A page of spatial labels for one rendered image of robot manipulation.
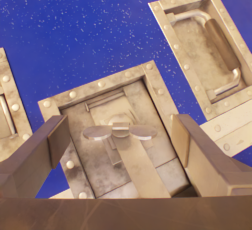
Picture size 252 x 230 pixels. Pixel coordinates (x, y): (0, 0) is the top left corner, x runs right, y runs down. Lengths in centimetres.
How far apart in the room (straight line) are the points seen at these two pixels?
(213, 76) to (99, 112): 15
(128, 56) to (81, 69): 5
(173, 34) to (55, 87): 15
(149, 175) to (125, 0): 19
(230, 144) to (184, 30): 15
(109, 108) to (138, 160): 6
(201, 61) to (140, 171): 16
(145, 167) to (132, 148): 2
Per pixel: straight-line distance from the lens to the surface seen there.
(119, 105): 19
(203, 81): 25
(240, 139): 24
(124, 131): 17
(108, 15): 23
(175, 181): 22
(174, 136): 16
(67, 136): 16
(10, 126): 21
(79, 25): 22
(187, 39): 26
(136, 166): 16
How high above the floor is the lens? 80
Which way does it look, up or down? 13 degrees down
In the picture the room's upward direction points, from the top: 112 degrees counter-clockwise
